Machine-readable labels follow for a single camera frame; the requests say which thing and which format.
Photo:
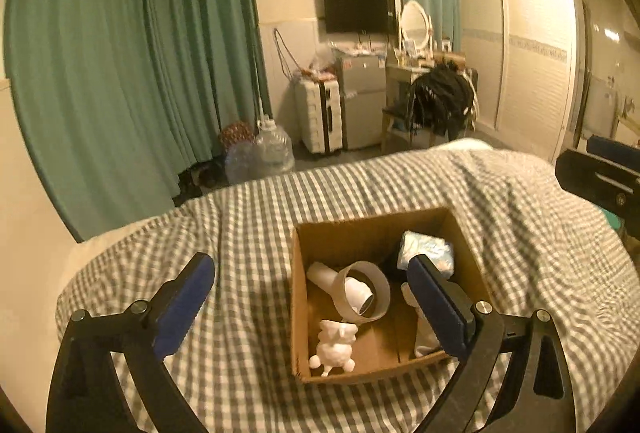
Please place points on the black clothes on chair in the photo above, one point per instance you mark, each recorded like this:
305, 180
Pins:
442, 101

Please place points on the brown cardboard box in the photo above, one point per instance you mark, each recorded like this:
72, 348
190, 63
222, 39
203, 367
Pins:
383, 348

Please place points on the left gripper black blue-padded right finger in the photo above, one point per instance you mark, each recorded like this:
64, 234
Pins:
535, 395

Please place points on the silver mini fridge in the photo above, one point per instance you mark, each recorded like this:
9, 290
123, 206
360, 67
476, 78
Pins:
362, 81

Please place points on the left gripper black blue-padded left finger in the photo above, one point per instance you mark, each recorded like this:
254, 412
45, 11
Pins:
85, 393

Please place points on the green curtain left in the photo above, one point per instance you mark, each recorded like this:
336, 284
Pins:
117, 98

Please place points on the wooden chair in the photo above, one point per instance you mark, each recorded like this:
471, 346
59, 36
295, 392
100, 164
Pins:
398, 124

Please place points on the white oval vanity mirror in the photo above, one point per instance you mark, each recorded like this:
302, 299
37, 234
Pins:
416, 26

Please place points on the white labelled tube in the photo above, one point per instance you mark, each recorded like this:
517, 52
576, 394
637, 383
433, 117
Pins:
426, 341

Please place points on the clear water jug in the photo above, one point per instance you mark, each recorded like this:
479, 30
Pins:
240, 163
274, 151

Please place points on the white louvered wardrobe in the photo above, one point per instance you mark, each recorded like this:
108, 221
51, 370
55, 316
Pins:
524, 52

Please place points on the white suitcase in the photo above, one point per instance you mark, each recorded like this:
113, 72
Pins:
319, 115

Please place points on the black wall television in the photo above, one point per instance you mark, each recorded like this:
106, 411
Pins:
359, 16

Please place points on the white tape roll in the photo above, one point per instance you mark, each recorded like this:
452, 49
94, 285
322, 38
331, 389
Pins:
377, 281

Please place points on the dark patterned bag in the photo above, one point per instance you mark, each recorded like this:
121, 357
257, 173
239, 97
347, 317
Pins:
236, 133

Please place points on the white animal figurine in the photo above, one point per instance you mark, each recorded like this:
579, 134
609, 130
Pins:
334, 348

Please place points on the grey white checkered bedspread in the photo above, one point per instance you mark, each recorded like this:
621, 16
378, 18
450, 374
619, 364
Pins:
520, 242

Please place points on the blue white tissue pack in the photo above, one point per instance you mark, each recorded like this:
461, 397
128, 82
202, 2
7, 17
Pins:
439, 251

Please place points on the white dressing table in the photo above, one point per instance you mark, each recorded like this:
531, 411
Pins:
398, 82

